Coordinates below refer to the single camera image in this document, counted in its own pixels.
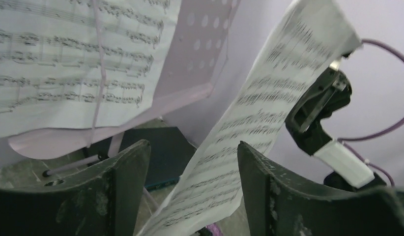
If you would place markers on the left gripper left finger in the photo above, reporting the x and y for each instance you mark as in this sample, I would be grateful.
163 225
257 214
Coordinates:
101 200

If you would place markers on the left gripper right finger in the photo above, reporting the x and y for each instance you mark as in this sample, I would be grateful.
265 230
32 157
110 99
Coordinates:
279 202

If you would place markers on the purple glitter microphone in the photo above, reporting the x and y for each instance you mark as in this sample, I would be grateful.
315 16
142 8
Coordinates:
214 230

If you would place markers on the sheet music page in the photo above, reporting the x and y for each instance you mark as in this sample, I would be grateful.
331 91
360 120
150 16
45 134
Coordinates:
80 64
311 35

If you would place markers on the lilac perforated music stand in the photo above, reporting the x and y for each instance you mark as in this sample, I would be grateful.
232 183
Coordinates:
187 76

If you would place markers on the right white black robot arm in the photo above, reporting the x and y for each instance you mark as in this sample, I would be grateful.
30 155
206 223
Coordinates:
330 92

